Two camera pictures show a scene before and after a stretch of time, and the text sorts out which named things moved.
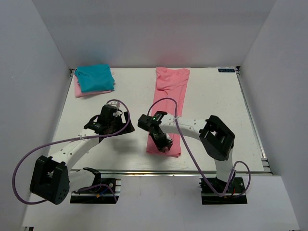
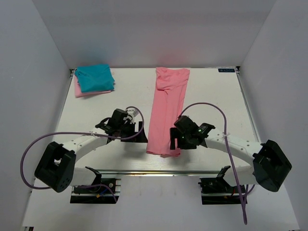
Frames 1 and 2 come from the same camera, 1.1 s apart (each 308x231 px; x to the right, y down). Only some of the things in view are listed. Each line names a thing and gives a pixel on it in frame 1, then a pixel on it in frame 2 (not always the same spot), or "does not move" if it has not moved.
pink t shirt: (170, 83) does not move
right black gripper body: (161, 141) -> (186, 143)
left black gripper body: (118, 125) -> (128, 127)
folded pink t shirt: (78, 94) does not move
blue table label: (226, 70) does not move
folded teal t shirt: (95, 78) does not move
